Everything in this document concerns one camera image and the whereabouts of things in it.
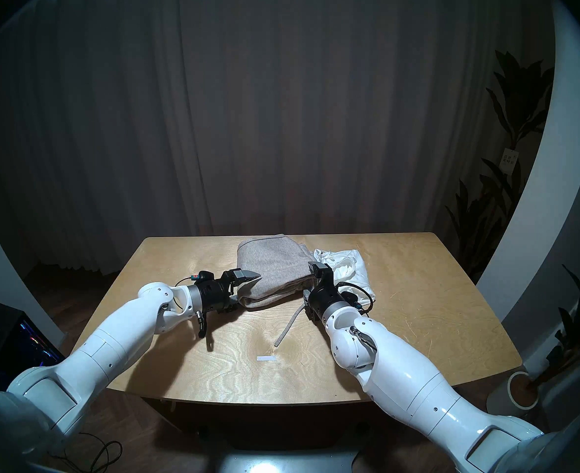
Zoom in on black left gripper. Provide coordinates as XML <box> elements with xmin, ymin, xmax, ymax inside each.
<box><xmin>191</xmin><ymin>268</ymin><xmax>262</xmax><ymax>316</ymax></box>

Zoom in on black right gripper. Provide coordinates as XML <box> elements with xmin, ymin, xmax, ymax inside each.
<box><xmin>302</xmin><ymin>262</ymin><xmax>351</xmax><ymax>323</ymax></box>

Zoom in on white frilled shorts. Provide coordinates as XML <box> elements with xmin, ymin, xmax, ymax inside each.
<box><xmin>312</xmin><ymin>248</ymin><xmax>377</xmax><ymax>305</ymax></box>

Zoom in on grey drawstring pants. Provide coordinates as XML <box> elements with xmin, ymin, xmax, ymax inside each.
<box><xmin>236</xmin><ymin>234</ymin><xmax>320</xmax><ymax>349</ymax></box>

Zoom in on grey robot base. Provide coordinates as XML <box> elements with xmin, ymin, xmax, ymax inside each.
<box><xmin>211</xmin><ymin>450</ymin><xmax>359</xmax><ymax>473</ymax></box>

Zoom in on beige pleated curtain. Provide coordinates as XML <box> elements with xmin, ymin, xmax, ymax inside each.
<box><xmin>0</xmin><ymin>0</ymin><xmax>552</xmax><ymax>275</ymax></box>

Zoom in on black computer tower with lights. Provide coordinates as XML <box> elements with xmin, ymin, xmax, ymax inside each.
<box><xmin>0</xmin><ymin>304</ymin><xmax>66</xmax><ymax>389</ymax></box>

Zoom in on small plant in white pot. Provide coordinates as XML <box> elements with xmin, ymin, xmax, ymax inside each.
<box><xmin>486</xmin><ymin>265</ymin><xmax>580</xmax><ymax>426</ymax></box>

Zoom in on tall dark leafy plant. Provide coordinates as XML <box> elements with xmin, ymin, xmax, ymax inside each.
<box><xmin>445</xmin><ymin>51</ymin><xmax>556</xmax><ymax>280</ymax></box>

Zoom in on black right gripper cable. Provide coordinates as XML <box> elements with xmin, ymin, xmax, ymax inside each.
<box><xmin>333</xmin><ymin>281</ymin><xmax>375</xmax><ymax>314</ymax></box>

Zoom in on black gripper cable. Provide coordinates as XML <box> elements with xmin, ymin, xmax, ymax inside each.
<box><xmin>174</xmin><ymin>271</ymin><xmax>211</xmax><ymax>339</ymax></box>
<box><xmin>333</xmin><ymin>281</ymin><xmax>375</xmax><ymax>314</ymax></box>

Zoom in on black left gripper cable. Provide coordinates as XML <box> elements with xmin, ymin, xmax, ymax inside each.
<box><xmin>174</xmin><ymin>271</ymin><xmax>211</xmax><ymax>339</ymax></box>

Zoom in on black floor cable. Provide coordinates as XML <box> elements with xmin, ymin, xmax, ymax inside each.
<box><xmin>73</xmin><ymin>430</ymin><xmax>123</xmax><ymax>473</ymax></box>

